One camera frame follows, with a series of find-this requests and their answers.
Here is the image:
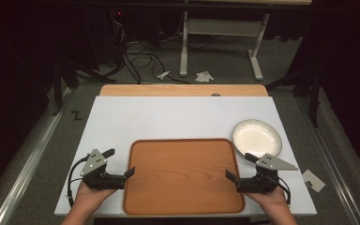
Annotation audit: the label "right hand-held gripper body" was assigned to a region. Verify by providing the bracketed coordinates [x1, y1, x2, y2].
[236, 153, 299, 194]

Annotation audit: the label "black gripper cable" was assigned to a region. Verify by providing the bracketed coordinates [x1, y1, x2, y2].
[277, 177, 293, 206]
[67, 156, 90, 208]

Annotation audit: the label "white board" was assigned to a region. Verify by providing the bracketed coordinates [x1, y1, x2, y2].
[53, 96, 318, 218]

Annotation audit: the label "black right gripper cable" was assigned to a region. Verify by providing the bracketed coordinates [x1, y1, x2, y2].
[277, 177, 293, 206]

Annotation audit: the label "wooden table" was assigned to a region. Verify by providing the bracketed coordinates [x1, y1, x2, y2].
[99, 83, 269, 98]

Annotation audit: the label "aluminium rail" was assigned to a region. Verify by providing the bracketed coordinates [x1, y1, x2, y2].
[0, 87, 73, 225]
[295, 96, 360, 225]

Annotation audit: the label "crumpled white paper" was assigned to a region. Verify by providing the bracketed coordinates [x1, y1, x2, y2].
[194, 70, 216, 83]

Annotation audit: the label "white metal desk frame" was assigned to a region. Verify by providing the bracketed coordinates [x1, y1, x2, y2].
[179, 10, 272, 82]

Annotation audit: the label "black metal stand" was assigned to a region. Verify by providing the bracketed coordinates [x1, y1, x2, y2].
[264, 68, 323, 128]
[52, 58, 117, 117]

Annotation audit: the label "black device with red light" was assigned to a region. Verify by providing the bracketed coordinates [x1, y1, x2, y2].
[83, 8, 127, 65]

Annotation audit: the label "person's left hand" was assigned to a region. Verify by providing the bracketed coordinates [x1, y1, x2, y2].
[74, 181, 117, 209]

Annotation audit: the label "white plate with dark rim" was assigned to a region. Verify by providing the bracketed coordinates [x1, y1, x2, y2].
[231, 118, 283, 158]

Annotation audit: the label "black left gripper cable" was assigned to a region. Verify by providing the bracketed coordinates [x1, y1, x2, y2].
[67, 156, 90, 208]

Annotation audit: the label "person's right hand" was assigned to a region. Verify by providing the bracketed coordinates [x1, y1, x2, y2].
[245, 187, 291, 213]

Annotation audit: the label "white paper card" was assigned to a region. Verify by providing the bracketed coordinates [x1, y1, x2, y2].
[302, 169, 326, 193]

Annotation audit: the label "wooden tray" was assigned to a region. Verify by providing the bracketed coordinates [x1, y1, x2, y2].
[123, 138, 246, 217]

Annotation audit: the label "black floor cables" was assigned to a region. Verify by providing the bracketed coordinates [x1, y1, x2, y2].
[105, 39, 192, 85]

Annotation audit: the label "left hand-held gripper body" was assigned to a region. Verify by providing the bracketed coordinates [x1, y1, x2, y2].
[80, 148, 127, 191]

